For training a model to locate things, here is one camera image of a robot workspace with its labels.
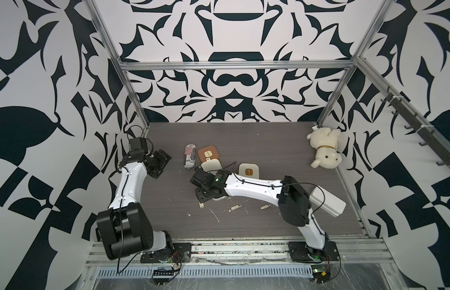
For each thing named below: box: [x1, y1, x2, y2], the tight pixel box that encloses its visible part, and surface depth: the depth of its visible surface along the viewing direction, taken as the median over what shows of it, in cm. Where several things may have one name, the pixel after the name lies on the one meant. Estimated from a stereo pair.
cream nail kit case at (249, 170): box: [238, 163, 260, 179], surface depth 98 cm
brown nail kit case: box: [197, 145, 219, 164], surface depth 104 cm
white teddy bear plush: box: [306, 126, 343, 170], surface depth 102 cm
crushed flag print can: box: [183, 143, 196, 170], surface depth 103 cm
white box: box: [309, 185, 347, 218], surface depth 86 cm
